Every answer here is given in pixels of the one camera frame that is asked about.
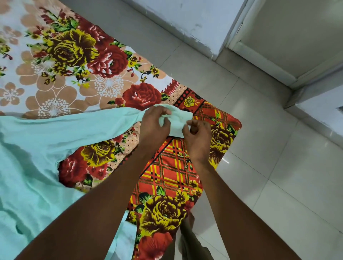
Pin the person's left hand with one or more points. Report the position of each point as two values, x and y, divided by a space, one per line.
150 131

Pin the person's right hand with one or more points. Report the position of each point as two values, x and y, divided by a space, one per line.
199 144

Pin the person's right thumb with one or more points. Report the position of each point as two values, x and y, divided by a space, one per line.
186 132

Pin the person's left thumb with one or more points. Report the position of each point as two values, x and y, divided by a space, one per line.
166 125

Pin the light green garment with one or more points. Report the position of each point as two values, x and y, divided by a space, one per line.
32 150

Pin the person's right forearm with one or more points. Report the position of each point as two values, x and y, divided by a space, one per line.
235 214

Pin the person's left forearm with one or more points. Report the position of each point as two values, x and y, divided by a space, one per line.
88 211

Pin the person's grey trouser leg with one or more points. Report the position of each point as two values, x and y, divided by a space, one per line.
191 243

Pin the floral printed bedsheet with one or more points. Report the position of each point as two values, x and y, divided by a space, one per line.
80 53

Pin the white door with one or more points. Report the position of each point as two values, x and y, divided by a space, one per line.
292 34

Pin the white door frame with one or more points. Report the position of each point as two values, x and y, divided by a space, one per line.
262 64

